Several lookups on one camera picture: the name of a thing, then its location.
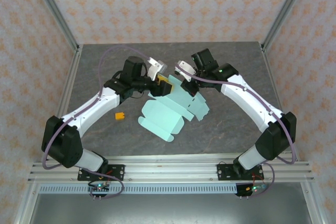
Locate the mint green paper box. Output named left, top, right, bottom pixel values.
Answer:
left=138, top=74, right=211, bottom=143

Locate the grey metal panel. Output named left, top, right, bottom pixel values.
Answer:
left=28, top=194, right=313, bottom=224

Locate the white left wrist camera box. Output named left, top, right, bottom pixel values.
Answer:
left=146, top=56, right=167, bottom=81

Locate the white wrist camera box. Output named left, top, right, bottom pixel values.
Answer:
left=146, top=56, right=167, bottom=81
left=175, top=60, right=196, bottom=83

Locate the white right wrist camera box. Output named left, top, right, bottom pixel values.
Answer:
left=175, top=60, right=196, bottom=83

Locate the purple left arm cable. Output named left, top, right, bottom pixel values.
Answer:
left=41, top=45, right=153, bottom=200

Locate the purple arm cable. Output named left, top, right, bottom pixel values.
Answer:
left=41, top=45, right=153, bottom=200
left=175, top=62, right=298, bottom=199

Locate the aluminium table side rail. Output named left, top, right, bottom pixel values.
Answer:
left=41, top=45, right=83, bottom=162
left=261, top=44, right=300, bottom=161

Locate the aluminium mounting rail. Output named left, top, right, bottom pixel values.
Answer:
left=28, top=155, right=315, bottom=183

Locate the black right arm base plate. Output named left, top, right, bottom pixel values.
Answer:
left=217, top=163, right=265, bottom=182

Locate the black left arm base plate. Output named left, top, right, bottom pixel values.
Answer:
left=77, top=164, right=125, bottom=182

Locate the aluminium frame post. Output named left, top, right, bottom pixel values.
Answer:
left=261, top=0, right=313, bottom=51
left=27, top=0, right=81, bottom=51

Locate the grey slotted cable duct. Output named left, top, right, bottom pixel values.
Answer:
left=38, top=184, right=238, bottom=195

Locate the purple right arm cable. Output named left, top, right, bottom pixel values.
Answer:
left=175, top=62, right=298, bottom=199

